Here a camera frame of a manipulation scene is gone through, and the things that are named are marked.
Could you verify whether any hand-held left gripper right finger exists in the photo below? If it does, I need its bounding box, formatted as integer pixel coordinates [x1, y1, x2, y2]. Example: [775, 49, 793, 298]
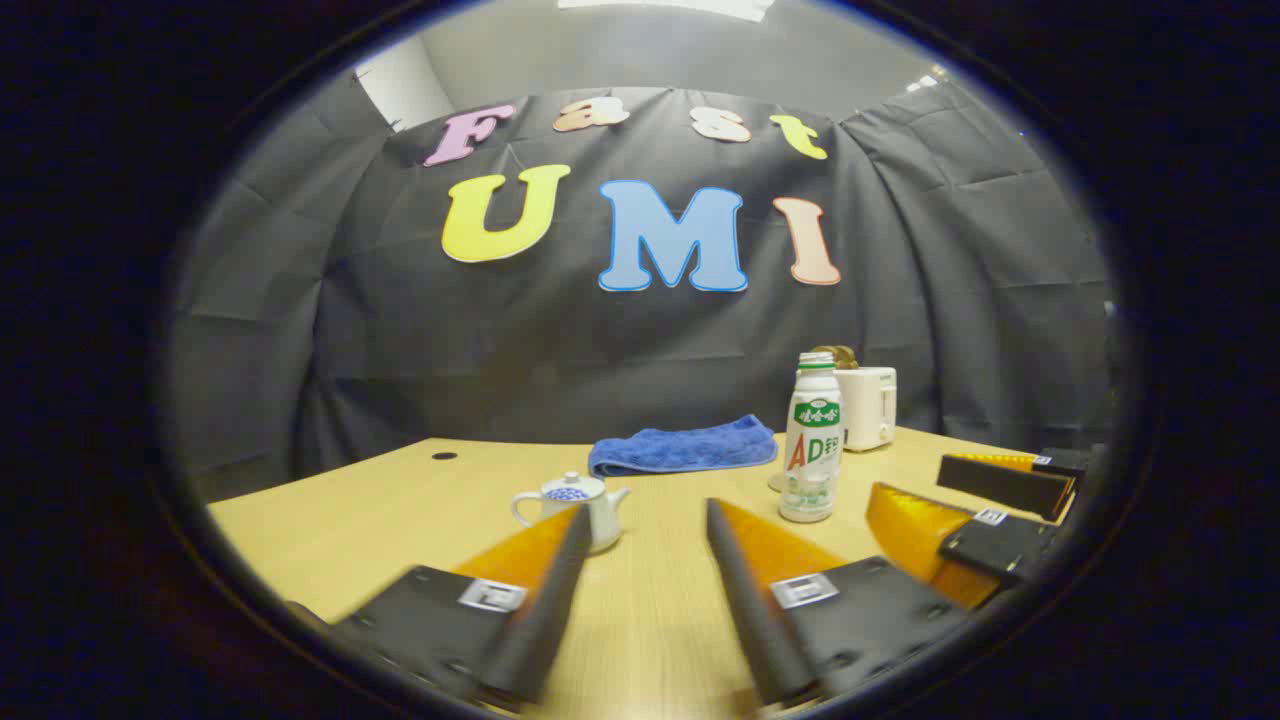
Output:
[705, 497, 973, 709]

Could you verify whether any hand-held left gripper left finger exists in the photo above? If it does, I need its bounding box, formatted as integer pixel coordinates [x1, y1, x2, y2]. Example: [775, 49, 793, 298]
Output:
[330, 503, 593, 713]

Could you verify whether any white ceramic teacup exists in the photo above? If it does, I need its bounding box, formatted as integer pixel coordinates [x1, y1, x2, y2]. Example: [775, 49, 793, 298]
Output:
[511, 472, 632, 554]

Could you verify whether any white green-label water bottle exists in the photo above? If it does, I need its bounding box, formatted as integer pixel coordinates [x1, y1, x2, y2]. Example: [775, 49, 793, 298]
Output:
[778, 351, 844, 524]

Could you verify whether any white toaster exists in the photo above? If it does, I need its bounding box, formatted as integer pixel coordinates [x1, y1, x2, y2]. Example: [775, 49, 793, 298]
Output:
[835, 367, 898, 453]

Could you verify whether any blue towel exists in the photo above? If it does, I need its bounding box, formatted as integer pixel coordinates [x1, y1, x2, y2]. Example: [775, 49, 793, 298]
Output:
[588, 414, 779, 478]

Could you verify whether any black backdrop cloth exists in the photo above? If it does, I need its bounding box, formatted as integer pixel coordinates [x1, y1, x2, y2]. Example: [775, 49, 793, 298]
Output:
[165, 70, 1121, 501]

